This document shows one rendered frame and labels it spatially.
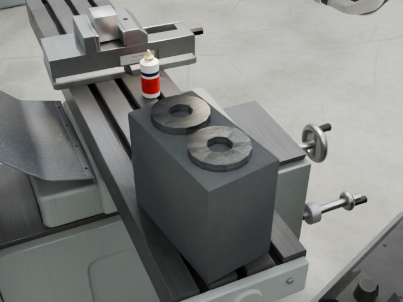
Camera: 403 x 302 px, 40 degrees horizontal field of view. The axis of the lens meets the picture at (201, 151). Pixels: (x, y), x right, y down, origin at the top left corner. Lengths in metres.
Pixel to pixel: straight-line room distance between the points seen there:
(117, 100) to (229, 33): 2.40
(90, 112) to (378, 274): 0.73
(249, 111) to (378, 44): 2.14
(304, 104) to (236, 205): 2.18
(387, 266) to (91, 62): 0.81
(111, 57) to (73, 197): 0.34
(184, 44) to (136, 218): 0.54
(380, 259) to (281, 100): 1.70
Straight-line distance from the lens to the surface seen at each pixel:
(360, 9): 1.06
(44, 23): 1.62
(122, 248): 1.32
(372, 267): 1.33
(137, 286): 1.45
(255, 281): 0.86
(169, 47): 1.34
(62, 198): 1.18
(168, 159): 0.78
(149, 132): 0.81
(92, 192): 1.19
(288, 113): 2.83
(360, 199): 1.65
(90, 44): 1.28
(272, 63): 3.26
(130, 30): 1.29
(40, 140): 1.24
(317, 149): 1.61
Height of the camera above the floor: 1.56
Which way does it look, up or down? 38 degrees down
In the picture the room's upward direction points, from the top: straight up
